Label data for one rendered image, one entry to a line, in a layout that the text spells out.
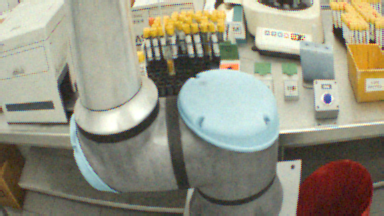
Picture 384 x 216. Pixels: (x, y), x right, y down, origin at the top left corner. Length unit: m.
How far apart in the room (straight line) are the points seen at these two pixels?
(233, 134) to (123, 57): 0.14
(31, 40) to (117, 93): 0.55
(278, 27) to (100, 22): 0.78
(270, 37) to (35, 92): 0.62
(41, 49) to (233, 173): 0.60
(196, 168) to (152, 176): 0.05
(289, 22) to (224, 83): 0.63
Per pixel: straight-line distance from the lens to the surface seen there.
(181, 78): 1.16
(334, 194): 1.64
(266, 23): 1.25
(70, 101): 1.18
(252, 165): 0.62
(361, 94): 1.09
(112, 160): 0.61
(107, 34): 0.53
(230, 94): 0.62
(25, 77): 1.15
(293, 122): 1.04
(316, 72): 1.12
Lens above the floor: 1.55
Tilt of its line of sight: 37 degrees down
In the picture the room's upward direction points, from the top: 11 degrees counter-clockwise
